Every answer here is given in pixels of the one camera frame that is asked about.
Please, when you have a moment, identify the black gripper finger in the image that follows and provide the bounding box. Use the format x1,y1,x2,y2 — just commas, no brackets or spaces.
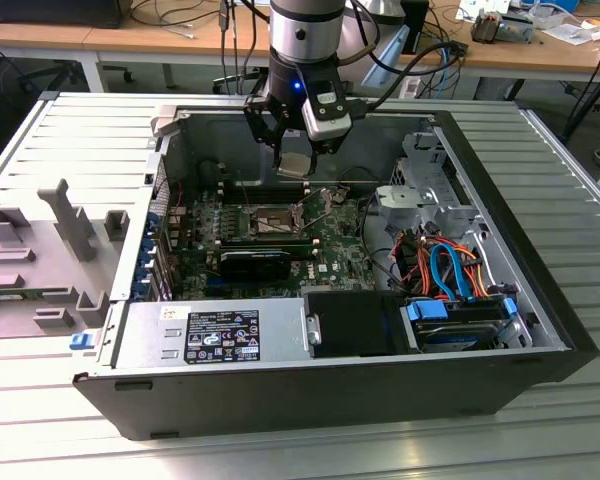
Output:
308,129,345,177
243,94,288,174

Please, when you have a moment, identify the silver CPU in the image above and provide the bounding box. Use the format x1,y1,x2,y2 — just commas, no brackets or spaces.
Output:
275,151,312,180

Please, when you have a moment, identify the metal socket cover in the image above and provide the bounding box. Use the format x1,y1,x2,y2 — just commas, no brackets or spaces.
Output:
290,186,335,232

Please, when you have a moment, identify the black RAM slot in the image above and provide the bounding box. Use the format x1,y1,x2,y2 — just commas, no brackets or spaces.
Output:
223,180,309,194
223,191,309,204

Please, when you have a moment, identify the CPU socket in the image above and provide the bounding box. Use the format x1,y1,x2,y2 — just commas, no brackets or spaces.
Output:
249,202,304,237

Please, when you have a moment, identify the black disk bay cover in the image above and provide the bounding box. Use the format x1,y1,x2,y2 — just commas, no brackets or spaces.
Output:
303,290,411,359

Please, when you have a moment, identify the CPU cooler heatsink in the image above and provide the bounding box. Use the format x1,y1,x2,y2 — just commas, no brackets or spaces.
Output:
470,12,504,45

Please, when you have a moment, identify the silver metal drive cage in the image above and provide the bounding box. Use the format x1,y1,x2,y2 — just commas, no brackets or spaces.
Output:
374,130,486,239

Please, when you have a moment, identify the white power strip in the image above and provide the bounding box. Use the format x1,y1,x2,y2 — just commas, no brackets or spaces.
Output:
398,75,422,99

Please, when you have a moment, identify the green motherboard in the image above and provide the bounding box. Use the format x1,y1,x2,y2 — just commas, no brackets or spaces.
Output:
167,183,381,302

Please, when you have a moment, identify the black graphics card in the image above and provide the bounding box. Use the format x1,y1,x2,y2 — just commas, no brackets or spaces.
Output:
218,248,292,282

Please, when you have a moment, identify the tall black box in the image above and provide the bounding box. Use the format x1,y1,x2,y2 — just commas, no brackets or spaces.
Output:
401,0,431,55

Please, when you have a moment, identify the wooden desk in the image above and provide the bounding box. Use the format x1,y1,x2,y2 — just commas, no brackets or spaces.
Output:
0,0,600,94

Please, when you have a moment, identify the white printed cardboard box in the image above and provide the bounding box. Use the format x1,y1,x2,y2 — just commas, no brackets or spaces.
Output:
457,0,512,22

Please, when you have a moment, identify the small grey device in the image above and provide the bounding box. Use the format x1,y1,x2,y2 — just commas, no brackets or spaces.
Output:
499,14,535,45

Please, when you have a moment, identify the black office chair base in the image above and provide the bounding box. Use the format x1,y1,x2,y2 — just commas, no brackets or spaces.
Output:
17,59,81,94

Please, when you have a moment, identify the hard disk in blue carrier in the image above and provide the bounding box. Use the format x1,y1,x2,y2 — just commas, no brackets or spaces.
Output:
402,294,520,355

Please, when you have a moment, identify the black equipment box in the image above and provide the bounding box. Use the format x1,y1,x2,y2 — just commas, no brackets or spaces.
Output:
0,0,126,30

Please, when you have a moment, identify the silver power supply unit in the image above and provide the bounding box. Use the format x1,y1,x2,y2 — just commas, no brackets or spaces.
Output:
110,298,314,369

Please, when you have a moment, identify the grey parts rack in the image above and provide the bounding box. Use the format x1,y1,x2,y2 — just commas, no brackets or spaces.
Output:
0,177,131,341

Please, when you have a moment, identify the black open PC case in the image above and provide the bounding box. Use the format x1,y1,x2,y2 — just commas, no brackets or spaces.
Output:
72,92,600,442

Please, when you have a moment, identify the white paper sheet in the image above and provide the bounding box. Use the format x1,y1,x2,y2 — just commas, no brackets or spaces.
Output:
542,22,600,47

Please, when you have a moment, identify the black tripod stand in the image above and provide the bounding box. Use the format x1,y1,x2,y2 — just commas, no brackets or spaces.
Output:
559,29,600,147

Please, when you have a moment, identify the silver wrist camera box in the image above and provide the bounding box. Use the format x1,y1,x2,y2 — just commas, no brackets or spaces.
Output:
301,81,357,142

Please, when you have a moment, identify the black camera cable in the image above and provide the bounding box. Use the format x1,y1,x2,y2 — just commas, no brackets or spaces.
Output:
349,42,469,121

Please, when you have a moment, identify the orange wire bundle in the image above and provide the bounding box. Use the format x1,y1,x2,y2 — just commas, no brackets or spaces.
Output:
393,230,497,301

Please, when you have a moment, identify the blue wire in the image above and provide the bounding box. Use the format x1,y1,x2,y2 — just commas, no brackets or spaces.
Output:
428,241,477,304

